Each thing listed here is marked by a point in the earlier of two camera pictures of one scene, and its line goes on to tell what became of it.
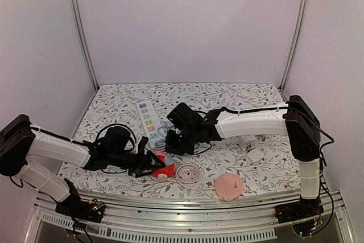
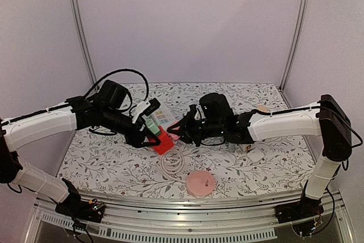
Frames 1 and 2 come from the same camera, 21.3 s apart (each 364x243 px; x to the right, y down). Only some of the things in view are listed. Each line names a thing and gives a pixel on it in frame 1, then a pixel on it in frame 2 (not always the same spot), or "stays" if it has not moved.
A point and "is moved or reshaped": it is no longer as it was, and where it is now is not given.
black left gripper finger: (155, 161) to (143, 126)
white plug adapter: (255, 155) stays
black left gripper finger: (142, 172) to (149, 143)
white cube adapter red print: (247, 144) stays
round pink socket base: (228, 186) to (200, 184)
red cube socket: (168, 170) is moved or reshaped
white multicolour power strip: (151, 128) to (163, 118)
